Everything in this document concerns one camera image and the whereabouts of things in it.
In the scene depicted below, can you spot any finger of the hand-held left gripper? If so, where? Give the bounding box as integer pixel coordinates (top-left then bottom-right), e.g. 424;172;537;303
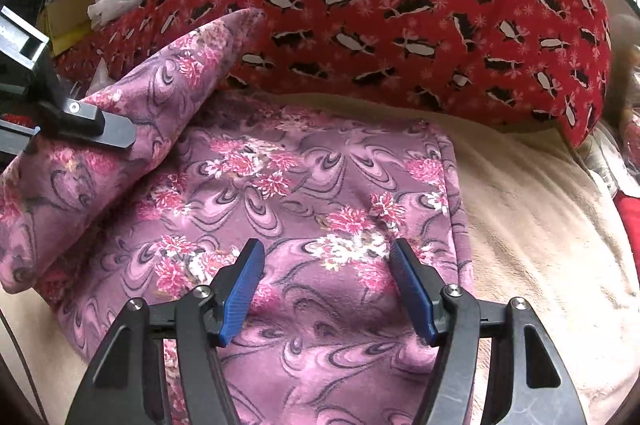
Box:
40;98;138;151

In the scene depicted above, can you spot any black cable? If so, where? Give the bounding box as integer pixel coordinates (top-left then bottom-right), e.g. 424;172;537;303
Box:
0;305;42;425

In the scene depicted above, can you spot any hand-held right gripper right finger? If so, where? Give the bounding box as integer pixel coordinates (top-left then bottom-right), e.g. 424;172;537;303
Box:
390;238;590;425

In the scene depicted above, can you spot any red penguin print pillow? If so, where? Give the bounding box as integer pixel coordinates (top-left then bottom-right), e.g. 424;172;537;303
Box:
54;0;615;149

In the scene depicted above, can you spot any beige blanket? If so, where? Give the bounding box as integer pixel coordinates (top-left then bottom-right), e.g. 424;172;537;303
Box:
0;91;640;425

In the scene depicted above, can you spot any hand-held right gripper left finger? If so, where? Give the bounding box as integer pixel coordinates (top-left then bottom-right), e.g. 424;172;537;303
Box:
65;238;267;425

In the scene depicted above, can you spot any red soft item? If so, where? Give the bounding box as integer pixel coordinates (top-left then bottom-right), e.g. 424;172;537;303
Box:
612;189;640;258

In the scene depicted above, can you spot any white plastic bag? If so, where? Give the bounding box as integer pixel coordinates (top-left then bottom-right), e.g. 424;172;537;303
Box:
87;0;149;32

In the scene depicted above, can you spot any cardboard box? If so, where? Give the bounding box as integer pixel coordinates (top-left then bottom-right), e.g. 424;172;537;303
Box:
39;0;107;57

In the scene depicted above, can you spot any purple floral garment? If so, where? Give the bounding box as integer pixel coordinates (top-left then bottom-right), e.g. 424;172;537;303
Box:
0;8;477;425

